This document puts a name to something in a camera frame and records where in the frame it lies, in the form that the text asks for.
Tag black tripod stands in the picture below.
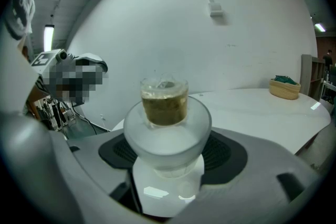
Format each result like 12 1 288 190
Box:
36 95 69 131

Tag person's white garment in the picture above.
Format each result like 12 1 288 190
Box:
0 15 40 116

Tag woven straw basket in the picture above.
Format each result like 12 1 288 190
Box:
269 78 301 101

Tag grey white hanging cloth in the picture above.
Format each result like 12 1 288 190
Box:
4 0 36 40

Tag clear glass tea cup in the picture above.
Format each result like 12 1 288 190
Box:
140 72 190 127

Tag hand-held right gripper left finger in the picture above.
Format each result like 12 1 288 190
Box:
0 112 144 224

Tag head-worn camera mount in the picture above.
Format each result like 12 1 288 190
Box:
30 48 79 74

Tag green cloth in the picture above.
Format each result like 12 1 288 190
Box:
274 74 298 85

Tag person's head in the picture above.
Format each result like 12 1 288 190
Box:
41 52 109 106

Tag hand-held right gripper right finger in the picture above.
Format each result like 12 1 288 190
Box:
167 127 325 224

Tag frosted glass small container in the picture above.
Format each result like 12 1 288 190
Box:
123 95 212 179

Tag wooden shelf unit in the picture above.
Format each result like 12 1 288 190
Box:
300 54 327 102

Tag white wall junction box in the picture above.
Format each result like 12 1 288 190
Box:
208 2 225 18

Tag black cable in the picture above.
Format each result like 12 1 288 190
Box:
70 101 112 136

